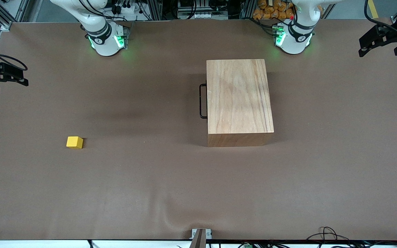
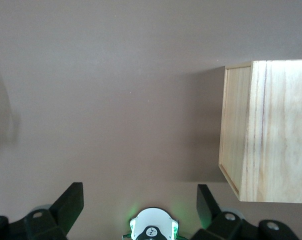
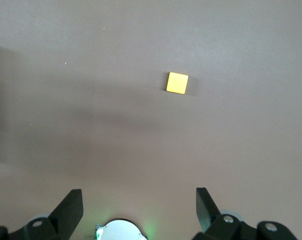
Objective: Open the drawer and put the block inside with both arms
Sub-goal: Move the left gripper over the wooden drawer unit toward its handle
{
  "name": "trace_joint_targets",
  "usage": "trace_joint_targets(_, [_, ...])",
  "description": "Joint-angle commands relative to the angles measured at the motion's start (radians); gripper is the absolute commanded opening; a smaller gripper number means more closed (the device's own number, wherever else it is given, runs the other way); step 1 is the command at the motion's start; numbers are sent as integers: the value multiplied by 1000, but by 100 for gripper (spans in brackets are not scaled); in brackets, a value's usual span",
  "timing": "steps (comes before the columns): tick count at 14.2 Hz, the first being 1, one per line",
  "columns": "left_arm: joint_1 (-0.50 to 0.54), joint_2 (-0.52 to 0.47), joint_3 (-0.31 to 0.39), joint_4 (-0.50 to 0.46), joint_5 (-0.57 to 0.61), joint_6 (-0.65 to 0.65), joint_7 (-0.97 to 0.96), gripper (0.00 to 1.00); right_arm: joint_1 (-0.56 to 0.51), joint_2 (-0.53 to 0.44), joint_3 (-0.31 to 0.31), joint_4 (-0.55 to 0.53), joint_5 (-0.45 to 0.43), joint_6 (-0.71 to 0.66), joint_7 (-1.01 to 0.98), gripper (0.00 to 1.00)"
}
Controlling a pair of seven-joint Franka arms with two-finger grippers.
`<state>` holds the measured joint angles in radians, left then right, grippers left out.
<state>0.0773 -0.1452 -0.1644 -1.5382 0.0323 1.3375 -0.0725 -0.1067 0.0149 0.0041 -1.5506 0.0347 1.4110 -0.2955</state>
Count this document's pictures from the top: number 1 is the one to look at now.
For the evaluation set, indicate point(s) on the yellow floor tape strip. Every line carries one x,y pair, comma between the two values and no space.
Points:
373,8

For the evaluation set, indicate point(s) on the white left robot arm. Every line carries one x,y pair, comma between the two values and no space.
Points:
293,44

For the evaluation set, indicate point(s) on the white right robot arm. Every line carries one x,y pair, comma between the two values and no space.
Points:
106,46

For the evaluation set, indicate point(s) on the white power strip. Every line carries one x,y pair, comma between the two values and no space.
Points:
126,8

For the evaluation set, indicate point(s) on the yellow cube block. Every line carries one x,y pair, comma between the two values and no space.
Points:
74,142

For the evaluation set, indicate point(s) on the orange mesh bag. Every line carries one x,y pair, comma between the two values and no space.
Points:
271,10

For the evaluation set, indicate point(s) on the metal table clamp bracket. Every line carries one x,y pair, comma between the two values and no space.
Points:
198,237

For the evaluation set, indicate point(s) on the wooden drawer cabinet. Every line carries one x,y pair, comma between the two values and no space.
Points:
240,100

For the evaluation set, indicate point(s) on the brown table mat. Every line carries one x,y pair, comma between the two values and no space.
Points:
150,193

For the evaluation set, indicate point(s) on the small green connector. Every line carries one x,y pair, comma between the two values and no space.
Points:
246,246

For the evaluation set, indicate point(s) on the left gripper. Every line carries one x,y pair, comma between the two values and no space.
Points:
388,35

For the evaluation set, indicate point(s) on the control box with connectors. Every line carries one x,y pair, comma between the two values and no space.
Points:
195,15

